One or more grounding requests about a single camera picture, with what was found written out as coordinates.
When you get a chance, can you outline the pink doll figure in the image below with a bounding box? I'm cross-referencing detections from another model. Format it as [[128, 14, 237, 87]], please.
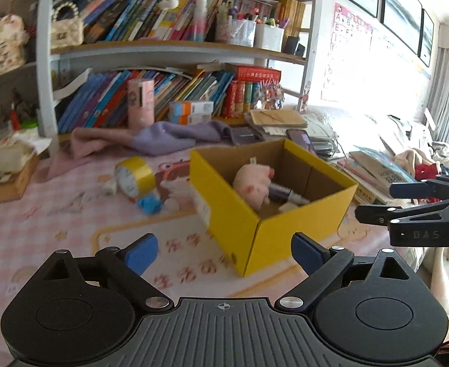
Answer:
[[0, 13, 30, 79]]

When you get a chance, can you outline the dark purple notebook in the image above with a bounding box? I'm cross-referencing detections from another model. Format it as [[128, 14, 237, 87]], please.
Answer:
[[230, 127, 261, 146]]

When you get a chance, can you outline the small black holder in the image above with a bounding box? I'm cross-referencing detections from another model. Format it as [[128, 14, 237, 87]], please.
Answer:
[[284, 35, 306, 57]]

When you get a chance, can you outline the orange blue small box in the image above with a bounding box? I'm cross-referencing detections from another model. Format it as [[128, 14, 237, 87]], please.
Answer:
[[170, 113, 213, 125], [170, 100, 214, 116]]

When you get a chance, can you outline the white pen holder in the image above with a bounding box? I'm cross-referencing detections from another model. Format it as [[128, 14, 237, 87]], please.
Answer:
[[254, 17, 285, 52]]

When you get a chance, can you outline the alphabet wall poster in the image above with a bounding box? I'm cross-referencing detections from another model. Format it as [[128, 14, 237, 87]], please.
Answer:
[[322, 2, 374, 102]]

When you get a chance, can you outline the cartoon figure sticker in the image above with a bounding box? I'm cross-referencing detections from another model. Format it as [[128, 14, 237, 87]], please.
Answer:
[[299, 82, 311, 113]]

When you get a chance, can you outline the white spray bottle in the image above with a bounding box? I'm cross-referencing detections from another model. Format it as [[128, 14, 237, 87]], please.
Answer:
[[268, 183, 311, 205]]

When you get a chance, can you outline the stack of books and papers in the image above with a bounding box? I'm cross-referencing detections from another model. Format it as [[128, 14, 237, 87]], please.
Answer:
[[337, 145, 416, 205]]

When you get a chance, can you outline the pink phone box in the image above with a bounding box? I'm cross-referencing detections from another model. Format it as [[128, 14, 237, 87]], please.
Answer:
[[127, 79, 155, 131]]

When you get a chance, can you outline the pink pig plush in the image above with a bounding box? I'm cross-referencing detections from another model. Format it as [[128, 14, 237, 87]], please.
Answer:
[[233, 162, 275, 209]]

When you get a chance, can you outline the cream tissue pack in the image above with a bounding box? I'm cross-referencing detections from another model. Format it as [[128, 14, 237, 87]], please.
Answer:
[[0, 130, 51, 172]]

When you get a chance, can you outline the yellow tape roll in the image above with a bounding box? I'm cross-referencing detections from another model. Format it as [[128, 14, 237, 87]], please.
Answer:
[[114, 156, 157, 199]]

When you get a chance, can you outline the colourful shiny ornament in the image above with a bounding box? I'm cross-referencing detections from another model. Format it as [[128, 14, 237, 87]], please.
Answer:
[[253, 82, 286, 111]]

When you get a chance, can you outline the purple cloth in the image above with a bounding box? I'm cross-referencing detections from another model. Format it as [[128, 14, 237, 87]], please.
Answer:
[[133, 120, 244, 157]]

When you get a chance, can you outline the yellow cardboard box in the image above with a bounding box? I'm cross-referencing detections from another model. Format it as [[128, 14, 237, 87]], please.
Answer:
[[189, 139, 359, 278]]

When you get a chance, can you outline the pink checked tablecloth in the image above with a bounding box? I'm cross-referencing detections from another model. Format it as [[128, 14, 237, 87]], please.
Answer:
[[0, 138, 405, 314]]

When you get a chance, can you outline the wooden tissue box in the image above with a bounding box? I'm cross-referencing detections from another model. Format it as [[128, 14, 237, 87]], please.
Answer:
[[0, 153, 41, 205]]

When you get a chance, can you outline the white bookshelf frame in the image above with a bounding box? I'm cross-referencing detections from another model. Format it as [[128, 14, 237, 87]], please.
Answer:
[[37, 0, 317, 146]]

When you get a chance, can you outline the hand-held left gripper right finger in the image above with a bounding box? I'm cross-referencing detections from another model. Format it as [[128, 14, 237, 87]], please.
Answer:
[[276, 232, 416, 313]]

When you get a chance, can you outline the red thick dictionary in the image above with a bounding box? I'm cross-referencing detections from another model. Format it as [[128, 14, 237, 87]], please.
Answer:
[[232, 64, 282, 83]]

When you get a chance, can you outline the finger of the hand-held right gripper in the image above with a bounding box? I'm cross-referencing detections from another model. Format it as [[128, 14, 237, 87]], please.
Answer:
[[391, 176, 449, 199], [355, 196, 449, 224]]

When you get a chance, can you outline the smartphone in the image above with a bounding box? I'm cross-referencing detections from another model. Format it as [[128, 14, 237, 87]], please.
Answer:
[[286, 129, 317, 155]]

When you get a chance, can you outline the brown envelope stack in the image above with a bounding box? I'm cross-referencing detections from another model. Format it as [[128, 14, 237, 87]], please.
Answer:
[[245, 109, 309, 140]]

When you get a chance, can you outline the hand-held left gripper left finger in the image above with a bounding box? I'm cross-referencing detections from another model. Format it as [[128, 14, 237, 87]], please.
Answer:
[[37, 233, 173, 313]]

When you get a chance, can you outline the small blue toy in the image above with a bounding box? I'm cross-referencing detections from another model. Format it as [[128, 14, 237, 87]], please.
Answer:
[[137, 194, 164, 215]]

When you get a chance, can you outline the clear pen holder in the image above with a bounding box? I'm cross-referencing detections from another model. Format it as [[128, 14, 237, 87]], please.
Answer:
[[215, 4, 256, 46]]

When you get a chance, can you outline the white quilted bag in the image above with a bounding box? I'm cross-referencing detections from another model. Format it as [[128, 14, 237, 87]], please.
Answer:
[[50, 2, 84, 48]]

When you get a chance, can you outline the row of colourful books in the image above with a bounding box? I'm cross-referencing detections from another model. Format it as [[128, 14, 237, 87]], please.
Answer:
[[81, 0, 233, 43], [58, 67, 234, 131]]

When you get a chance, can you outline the red upright book set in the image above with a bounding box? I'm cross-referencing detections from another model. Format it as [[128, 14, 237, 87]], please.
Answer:
[[222, 80, 253, 118]]

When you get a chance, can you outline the white plastic stool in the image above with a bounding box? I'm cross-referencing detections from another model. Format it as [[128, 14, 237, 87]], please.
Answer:
[[429, 247, 449, 322]]

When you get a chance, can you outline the cream cloth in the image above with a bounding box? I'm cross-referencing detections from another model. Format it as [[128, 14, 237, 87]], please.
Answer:
[[393, 147, 435, 178]]

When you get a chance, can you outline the red cloth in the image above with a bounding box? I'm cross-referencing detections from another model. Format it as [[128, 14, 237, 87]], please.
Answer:
[[416, 162, 441, 181]]

